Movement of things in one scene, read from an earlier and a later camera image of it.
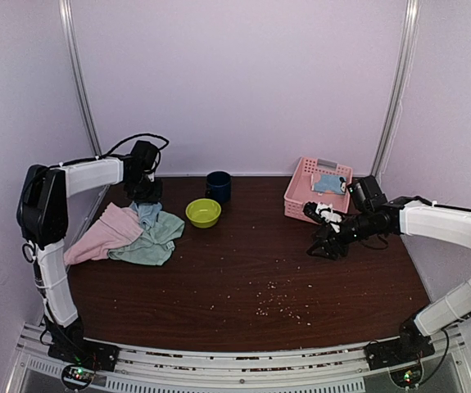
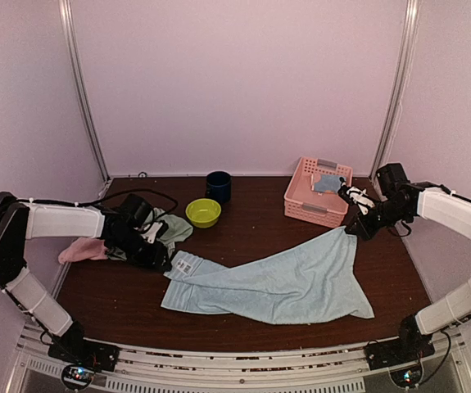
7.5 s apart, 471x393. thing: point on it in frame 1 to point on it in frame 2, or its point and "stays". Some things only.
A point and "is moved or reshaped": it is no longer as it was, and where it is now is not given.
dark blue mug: (219, 186) stays
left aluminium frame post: (78, 69) stays
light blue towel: (147, 213) is moved or reshaped
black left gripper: (155, 196) to (154, 259)
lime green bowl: (203, 213) stays
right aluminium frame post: (404, 65) stays
